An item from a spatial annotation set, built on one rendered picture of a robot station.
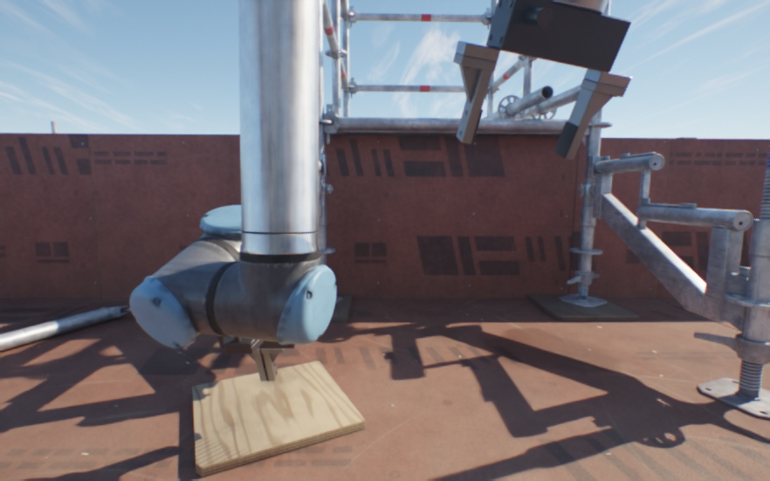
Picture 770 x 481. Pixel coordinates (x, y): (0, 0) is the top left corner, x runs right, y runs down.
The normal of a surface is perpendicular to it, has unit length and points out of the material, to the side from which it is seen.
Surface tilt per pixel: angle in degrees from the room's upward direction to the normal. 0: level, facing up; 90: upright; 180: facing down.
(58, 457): 0
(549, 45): 114
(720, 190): 90
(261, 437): 0
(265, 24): 87
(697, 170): 90
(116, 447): 0
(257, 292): 87
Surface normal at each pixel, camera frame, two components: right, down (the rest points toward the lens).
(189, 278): -0.21, -0.58
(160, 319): -0.34, 0.51
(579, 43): 0.11, 0.51
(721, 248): -1.00, 0.00
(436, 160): 0.02, 0.13
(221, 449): 0.00, -0.99
